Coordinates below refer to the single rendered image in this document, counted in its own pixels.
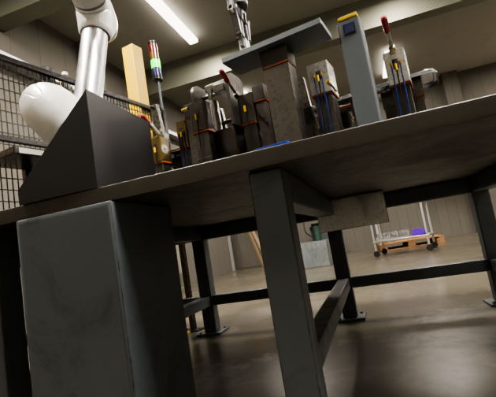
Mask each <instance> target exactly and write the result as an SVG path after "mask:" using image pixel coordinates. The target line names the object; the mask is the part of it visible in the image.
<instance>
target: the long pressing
mask: <svg viewBox="0 0 496 397"><path fill-rule="evenodd" d="M410 76H411V81H413V80H417V79H419V78H421V79H422V84H423V87H424V89H427V88H429V87H433V86H435V85H436V84H438V83H439V77H438V72H437V71H436V70H435V69H425V70H421V71H419V72H415V73H412V74H410ZM388 89H390V87H389V85H388V81H387V82H384V83H380V84H377V85H376V90H377V93H379V92H383V93H384V92H385V90H388ZM350 100H352V96H351V93H350V94H348V95H343V96H340V97H339V99H338V103H339V110H340V113H343V112H346V111H347V112H350V111H352V108H351V104H350V103H349V104H345V105H343V106H340V105H341V104H343V103H347V102H350ZM312 107H313V110H314V114H315V116H317V117H318V115H317V113H316V112H317V111H316V105H313V106H312ZM169 153H170V159H171V163H172V159H173V158H175V157H176V155H178V157H179V156H181V153H180V150H179V147H178V148H176V149H173V150H170V151H169ZM171 166H173V163H172V164H171Z"/></svg>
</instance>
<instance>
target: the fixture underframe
mask: <svg viewBox="0 0 496 397"><path fill-rule="evenodd" d="M249 181H250V190H251V194H252V199H253V204H254V212H255V217H254V218H250V219H245V220H241V221H233V222H228V223H223V224H216V225H211V226H207V227H202V228H173V234H174V240H175V245H180V244H185V243H192V247H193V253H194V263H195V268H196V274H197V280H198V290H199V295H200V296H198V297H192V298H185V299H183V306H184V312H185V318H187V317H189V316H191V315H193V314H196V313H197V312H199V311H202V316H203V322H204V328H205V330H204V331H203V332H200V333H199V334H197V335H196V336H197V337H201V336H216V335H221V334H222V333H223V332H225V331H227V330H228V329H229V327H226V326H224V327H220V318H219V313H218V307H217V305H220V304H226V303H233V302H245V301H252V300H258V299H269V302H270V307H271V312H272V321H273V326H274V331H275V336H276V345H277V350H278V355H279V363H280V368H281V373H282V378H283V387H284V392H285V397H328V394H327V389H326V384H325V379H324V371H323V366H324V362H325V359H326V357H327V355H328V351H329V348H330V346H331V341H332V340H333V337H334V334H335V330H336V328H337V325H338V323H341V322H348V321H363V320H365V318H366V312H363V311H361V312H360V313H358V311H357V304H356V299H355V294H354V290H353V288H359V287H365V286H372V285H378V284H390V283H397V282H403V281H410V280H422V279H428V278H435V277H441V276H453V275H460V274H466V273H478V272H485V271H487V275H488V279H489V282H490V289H491V292H492V295H493V298H492V299H483V301H484V302H485V303H486V304H488V305H489V306H491V307H496V219H495V215H494V209H493V206H492V202H491V198H490V192H489V189H491V188H494V187H496V165H493V166H491V167H490V168H488V169H485V170H483V171H482V172H480V173H477V174H475V175H474V176H471V177H469V178H464V179H460V180H452V181H448V182H444V183H439V184H431V185H427V186H423V187H415V188H410V189H405V190H401V191H393V192H389V193H383V190H380V191H373V192H368V193H364V194H359V195H351V196H347V197H343V198H335V199H329V198H328V197H326V196H324V195H322V194H321V193H320V192H319V191H316V190H315V189H313V188H312V187H310V186H309V185H307V184H305V183H304V182H302V181H301V180H299V179H298V178H296V177H295V176H293V175H291V174H290V173H288V172H287V171H285V170H284V169H281V168H274V169H268V170H265V171H260V172H257V173H251V174H250V175H249ZM466 194H469V198H470V201H471V204H472V211H473V214H474V218H475V222H476V227H477V232H478V235H479V241H480V245H481V248H482V252H483V258H484V259H483V258H482V259H476V260H470V261H464V262H453V263H446V264H440V265H429V266H423V267H416V268H411V269H399V270H393V271H387V272H381V273H369V274H364V275H357V276H351V274H350V267H349V262H348V257H347V253H346V246H345V242H344V237H343V233H342V230H344V229H349V228H358V227H363V226H368V225H373V224H382V223H387V222H389V217H388V212H387V208H390V207H395V206H403V205H408V204H412V203H417V202H425V201H430V200H435V199H443V198H448V197H453V196H457V195H466ZM310 221H318V225H319V229H320V233H325V232H327V233H328V239H329V243H330V248H331V256H332V261H333V265H334V269H335V277H336V278H334V279H328V280H317V281H310V282H307V279H306V274H305V266H304V262H303V257H302V249H301V244H300V239H299V234H298V226H297V224H300V223H305V222H310ZM256 231H258V236H259V241H260V246H261V255H262V260H263V265H264V270H265V279H266V284H267V287H266V288H257V289H251V290H245V291H233V292H228V293H221V294H216V292H215V287H214V281H213V271H212V266H211V261H210V255H209V245H208V240H207V239H215V238H220V237H225V236H233V235H238V234H242V233H247V232H256ZM322 291H331V292H330V294H329V295H328V297H327V298H326V299H325V301H324V303H323V305H322V306H321V308H320V309H319V311H318V312H317V314H316V316H315V317H314V318H313V310H312V305H311V301H310V296H309V293H315V292H322ZM0 397H32V388H31V372H30V369H29V361H28V339H27V333H26V328H25V319H24V304H23V295H22V287H21V278H20V255H19V247H18V238H17V230H0Z"/></svg>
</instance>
